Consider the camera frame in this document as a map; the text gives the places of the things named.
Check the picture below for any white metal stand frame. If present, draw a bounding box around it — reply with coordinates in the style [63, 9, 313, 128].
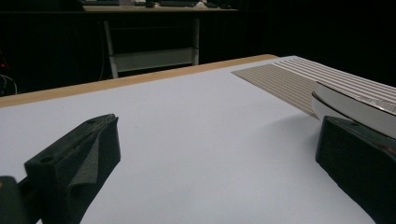
[82, 4, 239, 79]

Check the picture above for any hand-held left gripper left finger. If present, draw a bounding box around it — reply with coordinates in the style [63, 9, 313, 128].
[24, 113, 121, 224]

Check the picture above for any grey cable bundle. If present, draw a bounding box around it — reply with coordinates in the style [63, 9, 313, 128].
[0, 74, 19, 96]

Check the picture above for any striped beige placemat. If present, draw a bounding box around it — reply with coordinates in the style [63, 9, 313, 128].
[231, 56, 396, 120]

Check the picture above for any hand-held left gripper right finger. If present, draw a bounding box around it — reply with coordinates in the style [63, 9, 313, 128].
[315, 115, 396, 224]

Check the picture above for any white plate dark rim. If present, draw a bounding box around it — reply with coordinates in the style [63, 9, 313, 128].
[312, 81, 396, 140]
[310, 91, 354, 121]

